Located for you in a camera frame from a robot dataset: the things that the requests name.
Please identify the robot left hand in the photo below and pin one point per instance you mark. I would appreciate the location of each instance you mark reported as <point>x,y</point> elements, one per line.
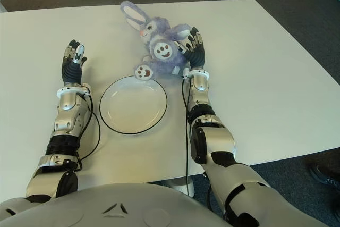
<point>71,70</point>

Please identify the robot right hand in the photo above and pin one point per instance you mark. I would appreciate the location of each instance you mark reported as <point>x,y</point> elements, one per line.
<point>197,57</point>

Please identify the purple plush bunny doll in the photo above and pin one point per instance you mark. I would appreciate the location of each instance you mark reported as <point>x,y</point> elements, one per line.
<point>159,35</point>

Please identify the robot left arm silver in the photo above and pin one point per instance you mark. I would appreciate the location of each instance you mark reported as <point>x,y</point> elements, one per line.
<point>66,115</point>

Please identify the robot right arm silver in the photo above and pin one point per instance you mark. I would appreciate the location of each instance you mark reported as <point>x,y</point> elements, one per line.
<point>215,142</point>

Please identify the white plate black rim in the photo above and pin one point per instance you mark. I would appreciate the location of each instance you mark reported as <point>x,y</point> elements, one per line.
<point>132,110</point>

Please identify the grey table base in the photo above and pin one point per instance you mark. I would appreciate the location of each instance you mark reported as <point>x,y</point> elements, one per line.
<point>175,184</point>

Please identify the grey robot torso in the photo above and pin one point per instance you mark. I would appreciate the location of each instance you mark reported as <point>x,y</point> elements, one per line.
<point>159,205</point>

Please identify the dark blue shoe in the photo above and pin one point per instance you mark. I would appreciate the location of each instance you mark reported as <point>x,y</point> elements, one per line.
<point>326,179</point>

